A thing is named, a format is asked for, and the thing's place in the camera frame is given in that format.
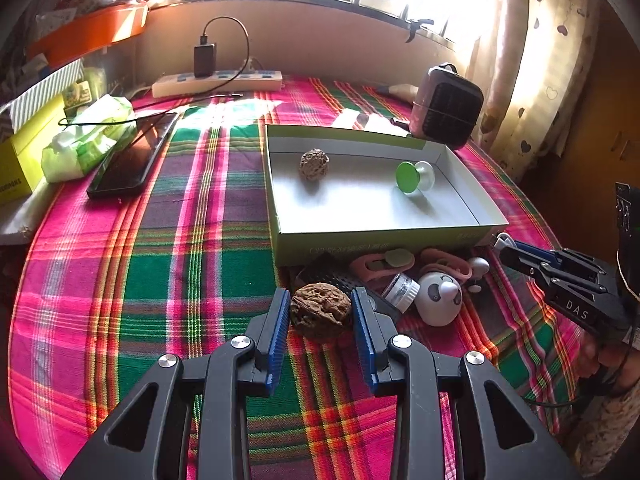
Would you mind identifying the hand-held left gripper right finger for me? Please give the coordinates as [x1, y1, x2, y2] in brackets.
[350, 287, 583, 480]

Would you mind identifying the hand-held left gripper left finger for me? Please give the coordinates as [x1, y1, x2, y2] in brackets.
[60, 287, 293, 480]

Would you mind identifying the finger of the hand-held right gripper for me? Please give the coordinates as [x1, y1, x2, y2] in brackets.
[511, 241, 608, 273]
[499, 247, 597, 302]

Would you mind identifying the brown walnut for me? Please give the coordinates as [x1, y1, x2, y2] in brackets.
[290, 282, 353, 343]
[299, 148, 331, 179]

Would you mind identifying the small white bottle cap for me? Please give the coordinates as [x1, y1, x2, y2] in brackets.
[382, 272, 421, 313]

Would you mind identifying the black perforated device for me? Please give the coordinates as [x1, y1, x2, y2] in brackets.
[299, 254, 401, 323]

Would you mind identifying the white panda toy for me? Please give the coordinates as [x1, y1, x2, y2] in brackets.
[416, 271, 463, 327]

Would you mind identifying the green and white cardboard box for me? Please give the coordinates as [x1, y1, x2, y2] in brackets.
[264, 124, 510, 267]

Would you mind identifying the green suction cup holder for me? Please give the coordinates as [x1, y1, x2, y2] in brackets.
[395, 160, 443, 196]

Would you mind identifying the person's right forearm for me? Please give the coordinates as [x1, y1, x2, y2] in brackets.
[575, 345, 640, 480]

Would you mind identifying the pink clip with pale pad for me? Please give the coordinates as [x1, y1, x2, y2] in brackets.
[350, 248, 416, 283]

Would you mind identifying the small dark space heater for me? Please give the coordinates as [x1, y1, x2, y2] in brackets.
[409, 62, 485, 150]

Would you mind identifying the heart print curtain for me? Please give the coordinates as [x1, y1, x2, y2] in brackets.
[472, 0, 601, 181]

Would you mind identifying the pencil-shaped case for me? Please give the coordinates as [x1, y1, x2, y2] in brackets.
[376, 82, 418, 106]

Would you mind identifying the black smartphone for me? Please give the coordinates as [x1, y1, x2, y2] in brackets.
[86, 111, 180, 198]

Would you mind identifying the black window hook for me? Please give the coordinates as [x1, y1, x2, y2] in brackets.
[406, 19, 435, 43]

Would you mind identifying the white power strip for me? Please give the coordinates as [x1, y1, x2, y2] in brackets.
[151, 69, 284, 99]

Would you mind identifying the green wet wipes pack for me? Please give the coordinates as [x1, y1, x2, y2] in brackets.
[41, 95, 137, 183]

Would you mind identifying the black charger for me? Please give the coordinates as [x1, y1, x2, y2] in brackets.
[194, 34, 218, 78]

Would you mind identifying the yellow-green box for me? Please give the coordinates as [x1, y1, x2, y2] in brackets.
[0, 92, 68, 206]

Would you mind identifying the striped box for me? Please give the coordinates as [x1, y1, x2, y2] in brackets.
[0, 57, 86, 133]

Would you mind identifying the orange tray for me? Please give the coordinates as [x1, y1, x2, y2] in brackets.
[27, 2, 150, 68]

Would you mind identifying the black charger cable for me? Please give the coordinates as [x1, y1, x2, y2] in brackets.
[59, 16, 250, 126]

